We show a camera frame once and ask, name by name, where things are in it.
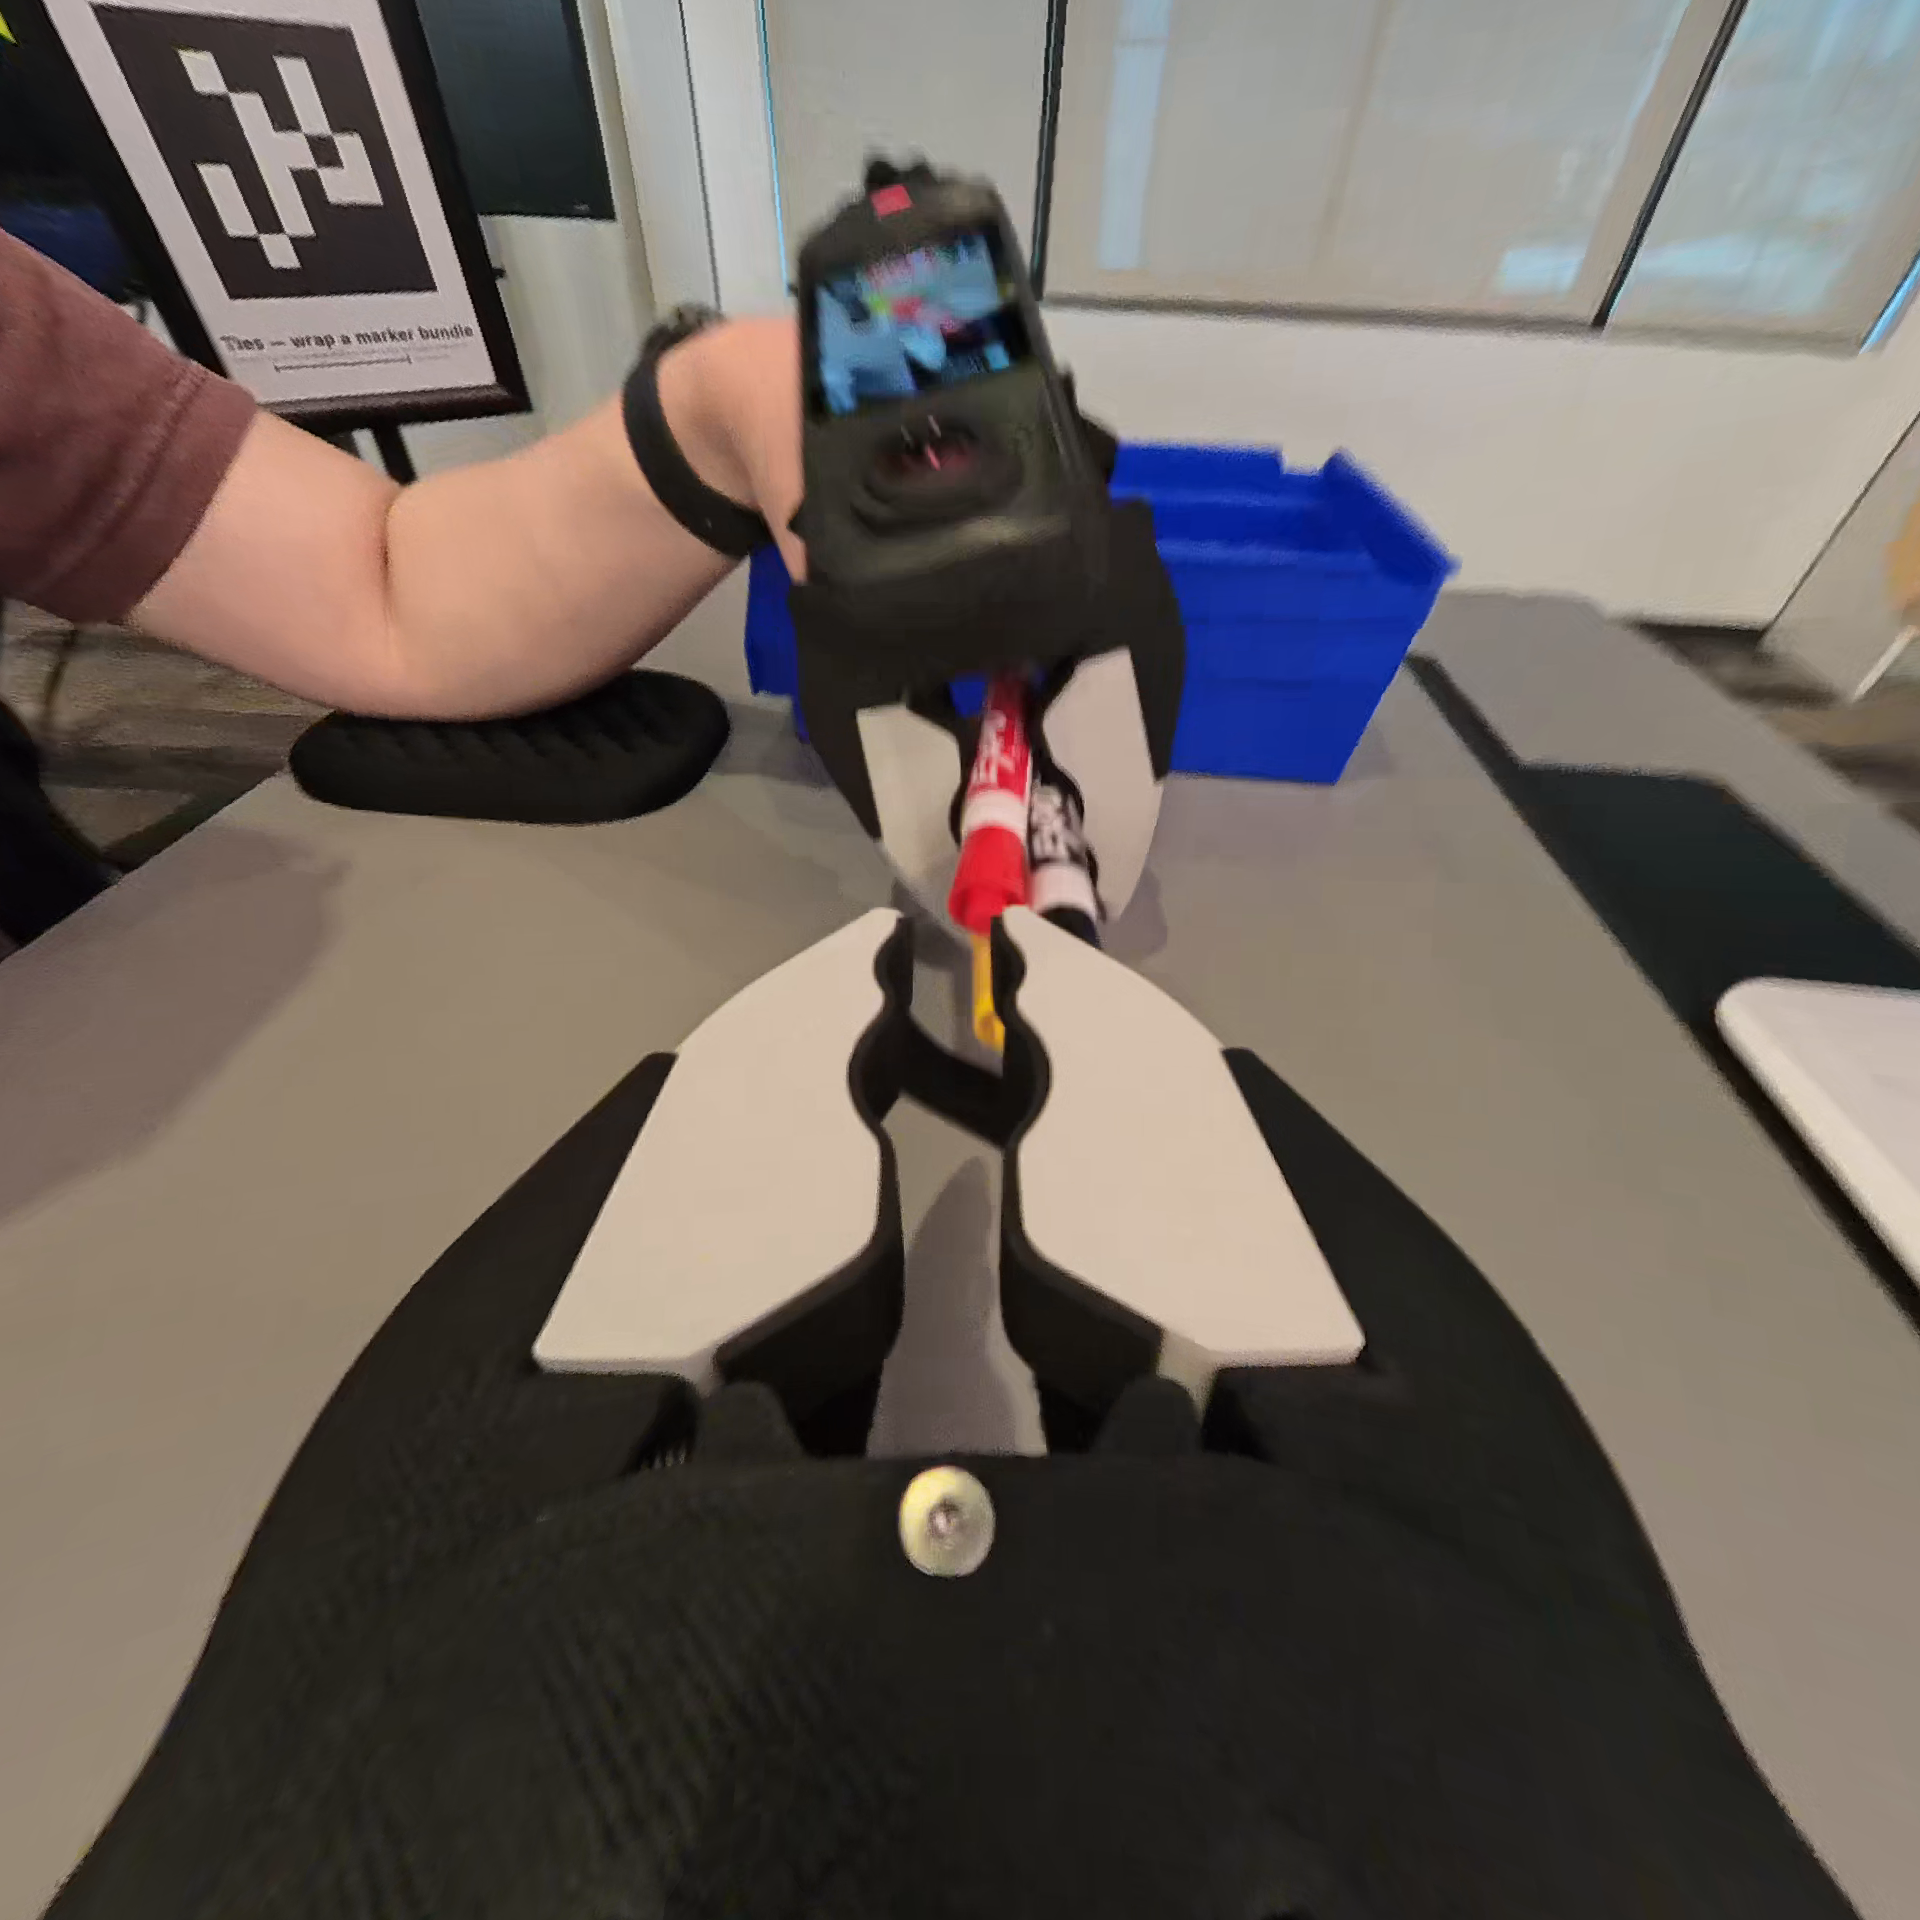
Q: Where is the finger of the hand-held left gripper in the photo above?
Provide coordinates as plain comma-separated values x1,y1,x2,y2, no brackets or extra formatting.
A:
1039,650,1167,923
848,689,981,889

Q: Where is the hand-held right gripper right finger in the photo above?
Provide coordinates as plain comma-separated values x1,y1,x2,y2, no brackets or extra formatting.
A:
996,902,1368,1382

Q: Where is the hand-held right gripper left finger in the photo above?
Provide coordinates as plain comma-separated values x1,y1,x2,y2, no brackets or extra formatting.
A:
527,902,916,1389

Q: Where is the red dry erase marker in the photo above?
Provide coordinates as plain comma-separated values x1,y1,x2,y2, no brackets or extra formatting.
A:
944,672,1039,934

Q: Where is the black dry erase marker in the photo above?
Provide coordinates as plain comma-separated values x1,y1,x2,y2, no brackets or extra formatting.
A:
1025,762,1115,954

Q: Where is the black hook-and-loop strap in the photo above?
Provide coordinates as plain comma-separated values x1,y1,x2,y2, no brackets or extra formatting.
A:
872,1026,1039,1153

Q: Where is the person's left forearm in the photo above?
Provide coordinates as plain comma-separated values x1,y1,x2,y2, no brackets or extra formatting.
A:
128,393,705,724

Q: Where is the blue plastic bin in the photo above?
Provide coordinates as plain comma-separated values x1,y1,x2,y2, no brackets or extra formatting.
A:
743,438,1461,788

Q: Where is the black wrist watch band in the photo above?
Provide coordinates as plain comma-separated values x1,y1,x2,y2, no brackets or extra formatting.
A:
620,304,776,561

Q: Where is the black mesh armrest pad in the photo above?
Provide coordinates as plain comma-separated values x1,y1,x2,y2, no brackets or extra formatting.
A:
287,667,734,829

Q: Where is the large glass window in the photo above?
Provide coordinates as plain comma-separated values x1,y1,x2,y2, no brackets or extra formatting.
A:
757,0,1920,354

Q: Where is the black table mat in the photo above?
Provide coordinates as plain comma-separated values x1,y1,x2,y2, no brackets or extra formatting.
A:
1411,651,1920,1040

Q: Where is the white board edge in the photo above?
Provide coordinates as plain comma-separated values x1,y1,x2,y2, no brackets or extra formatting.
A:
1715,978,1920,1289

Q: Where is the white leaning panel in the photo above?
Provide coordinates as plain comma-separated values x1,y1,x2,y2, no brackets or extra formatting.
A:
1759,450,1920,707

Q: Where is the framed sign on stand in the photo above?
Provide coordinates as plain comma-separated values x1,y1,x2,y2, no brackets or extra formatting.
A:
37,0,536,485

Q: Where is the maroon shirt sleeve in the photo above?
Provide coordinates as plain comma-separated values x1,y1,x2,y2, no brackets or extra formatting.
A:
0,232,261,627

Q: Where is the dark wall screen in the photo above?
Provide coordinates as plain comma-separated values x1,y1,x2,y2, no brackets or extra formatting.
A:
412,0,620,224

